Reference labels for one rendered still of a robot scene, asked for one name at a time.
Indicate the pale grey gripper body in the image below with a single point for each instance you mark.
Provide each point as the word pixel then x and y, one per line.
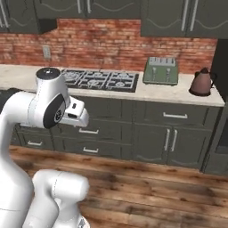
pixel 77 119

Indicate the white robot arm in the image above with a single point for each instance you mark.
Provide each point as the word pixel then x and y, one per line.
pixel 17 178

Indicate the dark green drawer front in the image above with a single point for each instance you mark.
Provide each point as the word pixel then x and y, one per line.
pixel 112 150
pixel 148 112
pixel 109 108
pixel 37 139
pixel 115 132

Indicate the black gas hob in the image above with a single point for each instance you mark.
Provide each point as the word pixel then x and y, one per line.
pixel 101 80

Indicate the dark green lower cupboard door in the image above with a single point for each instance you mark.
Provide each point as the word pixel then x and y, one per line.
pixel 193 148
pixel 148 142

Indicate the dark green cupboard door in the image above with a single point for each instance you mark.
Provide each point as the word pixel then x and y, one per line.
pixel 148 142
pixel 161 17
pixel 193 148
pixel 212 17
pixel 114 8
pixel 58 8
pixel 22 14

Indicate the green toaster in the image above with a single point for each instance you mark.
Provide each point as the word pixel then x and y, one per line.
pixel 160 72

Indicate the dark range hood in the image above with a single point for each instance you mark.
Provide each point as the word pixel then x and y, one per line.
pixel 47 26

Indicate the dark green upper cupboard door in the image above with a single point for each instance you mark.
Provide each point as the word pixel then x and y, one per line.
pixel 114 8
pixel 22 14
pixel 212 17
pixel 161 17
pixel 58 8

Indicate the brown kettle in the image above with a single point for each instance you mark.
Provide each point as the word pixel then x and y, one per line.
pixel 201 84

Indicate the dark green tall oven cabinet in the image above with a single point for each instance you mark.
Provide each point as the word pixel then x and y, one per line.
pixel 219 133

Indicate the grey wall socket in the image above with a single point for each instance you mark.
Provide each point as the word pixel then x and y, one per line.
pixel 46 52

